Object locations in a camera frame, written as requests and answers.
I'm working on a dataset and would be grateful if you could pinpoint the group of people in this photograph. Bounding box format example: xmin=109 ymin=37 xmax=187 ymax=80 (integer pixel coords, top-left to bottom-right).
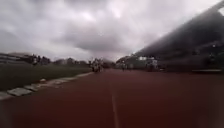
xmin=89 ymin=58 xmax=104 ymax=74

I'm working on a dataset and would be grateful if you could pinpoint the row of trees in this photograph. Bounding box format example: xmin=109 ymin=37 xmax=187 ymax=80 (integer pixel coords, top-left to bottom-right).
xmin=28 ymin=54 xmax=91 ymax=66

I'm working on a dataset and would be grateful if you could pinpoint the red running track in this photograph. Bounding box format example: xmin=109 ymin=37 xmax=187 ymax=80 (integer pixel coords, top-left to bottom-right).
xmin=0 ymin=68 xmax=224 ymax=128

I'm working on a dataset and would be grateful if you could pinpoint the green grass field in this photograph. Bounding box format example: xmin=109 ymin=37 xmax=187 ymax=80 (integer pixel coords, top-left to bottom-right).
xmin=0 ymin=63 xmax=93 ymax=92

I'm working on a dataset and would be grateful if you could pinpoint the large grandstand building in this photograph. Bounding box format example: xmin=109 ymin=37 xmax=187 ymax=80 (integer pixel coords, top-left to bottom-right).
xmin=115 ymin=0 xmax=224 ymax=74

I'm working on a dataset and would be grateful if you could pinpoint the grey stone kerb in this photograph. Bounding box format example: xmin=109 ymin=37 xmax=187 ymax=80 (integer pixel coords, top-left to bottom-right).
xmin=0 ymin=70 xmax=95 ymax=101

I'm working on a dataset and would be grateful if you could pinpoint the low pale building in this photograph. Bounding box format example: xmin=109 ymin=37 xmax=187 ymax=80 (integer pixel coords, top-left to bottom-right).
xmin=0 ymin=52 xmax=34 ymax=65

